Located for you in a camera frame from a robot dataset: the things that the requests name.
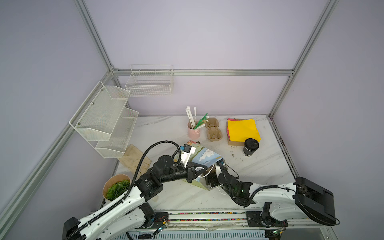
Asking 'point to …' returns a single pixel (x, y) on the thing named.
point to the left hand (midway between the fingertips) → (206, 169)
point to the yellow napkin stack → (239, 130)
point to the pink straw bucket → (193, 134)
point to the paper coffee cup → (250, 145)
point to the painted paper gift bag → (204, 155)
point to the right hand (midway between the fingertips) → (207, 170)
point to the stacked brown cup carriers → (214, 133)
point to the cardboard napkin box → (235, 143)
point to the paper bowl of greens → (115, 185)
